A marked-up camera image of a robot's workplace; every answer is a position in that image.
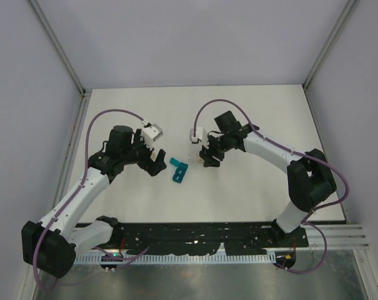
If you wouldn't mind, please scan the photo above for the right aluminium frame post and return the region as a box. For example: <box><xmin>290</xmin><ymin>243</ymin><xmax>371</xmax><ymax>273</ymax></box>
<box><xmin>302</xmin><ymin>0</ymin><xmax>360</xmax><ymax>91</ymax></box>

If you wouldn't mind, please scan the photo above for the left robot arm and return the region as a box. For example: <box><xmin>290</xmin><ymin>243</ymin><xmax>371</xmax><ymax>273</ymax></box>
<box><xmin>21</xmin><ymin>123</ymin><xmax>166</xmax><ymax>279</ymax></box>

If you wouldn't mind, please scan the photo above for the aluminium frame post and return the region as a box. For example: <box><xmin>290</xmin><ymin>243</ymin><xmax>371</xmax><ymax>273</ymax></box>
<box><xmin>27</xmin><ymin>0</ymin><xmax>86</xmax><ymax>96</ymax></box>
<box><xmin>302</xmin><ymin>0</ymin><xmax>360</xmax><ymax>91</ymax></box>

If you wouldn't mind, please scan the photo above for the teal pill organizer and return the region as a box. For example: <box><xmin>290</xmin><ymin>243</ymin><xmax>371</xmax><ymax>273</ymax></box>
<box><xmin>169</xmin><ymin>157</ymin><xmax>188</xmax><ymax>184</ymax></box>

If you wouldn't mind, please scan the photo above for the white slotted cable duct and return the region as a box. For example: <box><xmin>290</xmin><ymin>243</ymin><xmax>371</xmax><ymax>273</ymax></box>
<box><xmin>74</xmin><ymin>251</ymin><xmax>276</xmax><ymax>266</ymax></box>

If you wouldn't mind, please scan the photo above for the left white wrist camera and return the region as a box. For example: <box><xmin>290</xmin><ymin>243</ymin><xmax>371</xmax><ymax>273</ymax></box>
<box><xmin>141</xmin><ymin>123</ymin><xmax>163</xmax><ymax>149</ymax></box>

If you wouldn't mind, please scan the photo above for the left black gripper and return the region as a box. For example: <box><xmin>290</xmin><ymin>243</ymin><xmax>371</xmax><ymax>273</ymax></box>
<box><xmin>121</xmin><ymin>129</ymin><xmax>166</xmax><ymax>176</ymax></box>

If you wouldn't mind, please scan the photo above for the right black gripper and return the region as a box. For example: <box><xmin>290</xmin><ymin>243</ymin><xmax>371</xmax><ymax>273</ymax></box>
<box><xmin>199</xmin><ymin>133</ymin><xmax>231</xmax><ymax>167</ymax></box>

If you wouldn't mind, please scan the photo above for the left aluminium frame post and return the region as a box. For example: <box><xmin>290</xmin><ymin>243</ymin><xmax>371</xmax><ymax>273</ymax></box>
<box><xmin>27</xmin><ymin>0</ymin><xmax>86</xmax><ymax>96</ymax></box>

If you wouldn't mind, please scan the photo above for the clear pill bottle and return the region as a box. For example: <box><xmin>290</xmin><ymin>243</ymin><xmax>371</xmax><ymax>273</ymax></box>
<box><xmin>188</xmin><ymin>142</ymin><xmax>204</xmax><ymax>164</ymax></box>

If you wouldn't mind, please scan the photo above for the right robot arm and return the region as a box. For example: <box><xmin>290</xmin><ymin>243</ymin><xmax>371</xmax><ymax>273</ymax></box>
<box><xmin>191</xmin><ymin>111</ymin><xmax>337</xmax><ymax>246</ymax></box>

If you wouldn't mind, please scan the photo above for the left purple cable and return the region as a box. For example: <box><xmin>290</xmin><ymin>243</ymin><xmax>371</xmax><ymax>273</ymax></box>
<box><xmin>31</xmin><ymin>109</ymin><xmax>152</xmax><ymax>291</ymax></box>

